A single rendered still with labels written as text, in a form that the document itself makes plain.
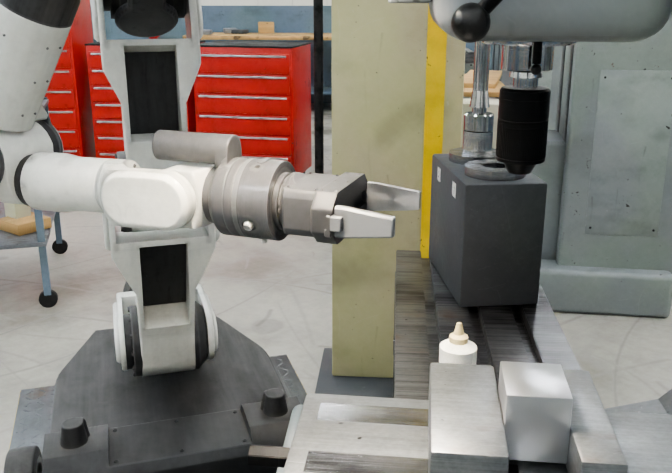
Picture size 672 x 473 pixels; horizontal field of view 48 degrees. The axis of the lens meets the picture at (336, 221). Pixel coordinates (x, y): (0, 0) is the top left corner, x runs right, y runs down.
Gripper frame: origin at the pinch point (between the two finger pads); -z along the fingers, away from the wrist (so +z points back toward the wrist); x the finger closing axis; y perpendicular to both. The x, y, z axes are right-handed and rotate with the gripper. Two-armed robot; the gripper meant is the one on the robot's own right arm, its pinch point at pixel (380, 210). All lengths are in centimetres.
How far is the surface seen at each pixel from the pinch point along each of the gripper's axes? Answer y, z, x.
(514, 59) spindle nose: -16.1, -13.0, -2.2
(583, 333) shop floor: 113, -21, 232
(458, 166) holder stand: 4.0, -0.5, 41.3
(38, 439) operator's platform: 73, 90, 43
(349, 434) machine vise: 15.6, -2.7, -17.8
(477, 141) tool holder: 0.5, -2.7, 44.7
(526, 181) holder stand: 3.9, -11.6, 34.8
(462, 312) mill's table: 22.6, -4.5, 28.5
